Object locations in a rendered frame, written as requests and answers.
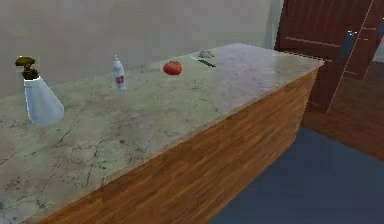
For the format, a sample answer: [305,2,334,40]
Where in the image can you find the wooden counter with marble top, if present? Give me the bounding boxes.
[0,42,325,224]

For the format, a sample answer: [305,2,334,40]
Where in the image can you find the red tomato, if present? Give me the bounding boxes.
[162,60,183,76]

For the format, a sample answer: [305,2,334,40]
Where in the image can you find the clear bottle with red label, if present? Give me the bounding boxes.
[111,54,127,92]

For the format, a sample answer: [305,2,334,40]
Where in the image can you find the dark red wooden door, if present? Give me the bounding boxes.
[273,0,384,115]

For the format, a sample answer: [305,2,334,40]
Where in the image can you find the white soap dispenser brass pump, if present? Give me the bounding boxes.
[14,56,65,127]

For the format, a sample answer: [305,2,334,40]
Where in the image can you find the knife with black handle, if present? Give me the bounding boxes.
[189,55,217,68]

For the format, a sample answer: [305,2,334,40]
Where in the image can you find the grey door handle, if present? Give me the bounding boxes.
[338,29,358,58]

